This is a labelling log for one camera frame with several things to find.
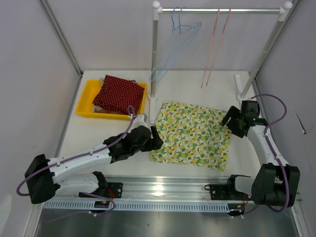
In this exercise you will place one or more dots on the lemon print skirt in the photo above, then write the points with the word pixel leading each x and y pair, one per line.
pixel 192 135

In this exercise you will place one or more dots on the pink wire hanger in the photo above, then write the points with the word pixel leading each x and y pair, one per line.
pixel 218 46
pixel 209 47

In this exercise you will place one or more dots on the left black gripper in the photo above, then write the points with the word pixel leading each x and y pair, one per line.
pixel 155 143

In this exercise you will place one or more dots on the pink wire hanger right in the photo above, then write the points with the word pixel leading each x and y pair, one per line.
pixel 218 46

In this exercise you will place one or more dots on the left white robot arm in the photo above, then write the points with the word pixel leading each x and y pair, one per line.
pixel 50 177

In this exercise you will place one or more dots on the pink wire hanger left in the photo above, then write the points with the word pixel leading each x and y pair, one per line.
pixel 209 47

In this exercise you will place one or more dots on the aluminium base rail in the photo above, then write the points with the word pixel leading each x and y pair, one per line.
pixel 161 194

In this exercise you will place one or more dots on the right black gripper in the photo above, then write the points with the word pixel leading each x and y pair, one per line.
pixel 232 112

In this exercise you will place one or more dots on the yellow plastic tray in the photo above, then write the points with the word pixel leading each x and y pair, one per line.
pixel 91 89

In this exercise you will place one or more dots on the silver clothes rack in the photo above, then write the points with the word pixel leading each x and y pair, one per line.
pixel 282 13

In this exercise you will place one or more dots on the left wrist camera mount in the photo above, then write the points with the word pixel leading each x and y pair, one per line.
pixel 140 120

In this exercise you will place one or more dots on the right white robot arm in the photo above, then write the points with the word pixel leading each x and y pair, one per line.
pixel 269 163

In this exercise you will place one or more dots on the red polka dot cloth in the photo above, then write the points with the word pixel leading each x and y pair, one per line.
pixel 116 95

